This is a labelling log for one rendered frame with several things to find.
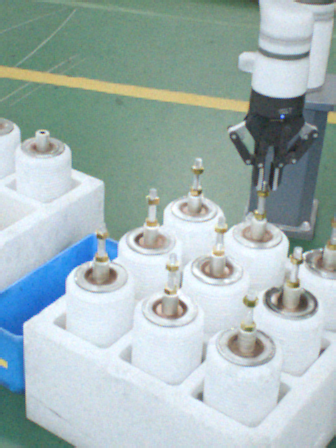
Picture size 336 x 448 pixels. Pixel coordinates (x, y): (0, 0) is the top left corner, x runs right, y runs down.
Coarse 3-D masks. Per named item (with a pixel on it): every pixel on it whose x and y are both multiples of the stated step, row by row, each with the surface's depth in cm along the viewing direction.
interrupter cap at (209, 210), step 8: (176, 200) 144; (184, 200) 145; (208, 200) 145; (176, 208) 143; (184, 208) 143; (208, 208) 143; (216, 208) 143; (176, 216) 141; (184, 216) 141; (192, 216) 141; (200, 216) 141; (208, 216) 141
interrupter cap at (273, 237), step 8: (240, 224) 139; (248, 224) 140; (240, 232) 137; (248, 232) 138; (272, 232) 138; (280, 232) 138; (240, 240) 135; (248, 240) 136; (256, 240) 136; (264, 240) 136; (272, 240) 136; (280, 240) 136; (256, 248) 134; (264, 248) 134
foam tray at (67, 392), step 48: (48, 336) 126; (48, 384) 130; (96, 384) 124; (144, 384) 119; (192, 384) 119; (288, 384) 120; (96, 432) 128; (144, 432) 122; (192, 432) 116; (240, 432) 112; (288, 432) 116
